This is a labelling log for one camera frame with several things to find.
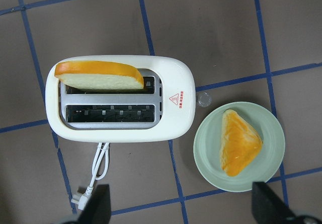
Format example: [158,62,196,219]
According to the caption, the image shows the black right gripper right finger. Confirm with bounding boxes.
[252,182,299,223]

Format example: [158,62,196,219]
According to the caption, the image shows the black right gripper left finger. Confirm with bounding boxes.
[76,184,111,224]

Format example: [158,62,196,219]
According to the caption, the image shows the white two-slot toaster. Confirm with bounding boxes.
[45,55,196,143]

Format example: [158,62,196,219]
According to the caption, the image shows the grey toaster lever knob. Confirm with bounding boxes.
[196,92,212,108]

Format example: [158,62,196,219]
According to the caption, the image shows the bread slice in toaster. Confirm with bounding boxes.
[54,60,144,91]

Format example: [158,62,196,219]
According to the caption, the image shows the light green plate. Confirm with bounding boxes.
[193,102,285,192]

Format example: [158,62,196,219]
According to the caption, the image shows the triangular toast on plate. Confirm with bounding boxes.
[220,109,263,177]

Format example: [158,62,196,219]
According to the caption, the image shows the white power cable with plug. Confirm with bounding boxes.
[70,142,110,211]

